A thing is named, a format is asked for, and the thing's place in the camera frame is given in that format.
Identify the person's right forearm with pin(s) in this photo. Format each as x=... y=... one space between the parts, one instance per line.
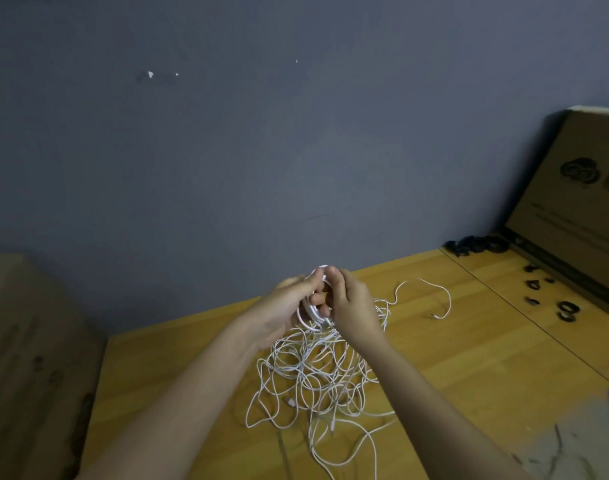
x=434 y=415

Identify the group of black cable ties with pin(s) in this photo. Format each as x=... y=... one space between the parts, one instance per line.
x=567 y=311

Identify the person's left forearm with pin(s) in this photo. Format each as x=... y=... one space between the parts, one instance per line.
x=165 y=415

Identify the person's left hand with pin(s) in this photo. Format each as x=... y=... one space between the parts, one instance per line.
x=280 y=310

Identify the person's right hand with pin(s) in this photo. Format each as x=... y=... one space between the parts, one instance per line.
x=352 y=310

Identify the cardboard box with black print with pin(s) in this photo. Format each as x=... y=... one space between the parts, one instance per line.
x=579 y=205

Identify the plain brown cardboard box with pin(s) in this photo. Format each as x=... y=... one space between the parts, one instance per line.
x=35 y=375

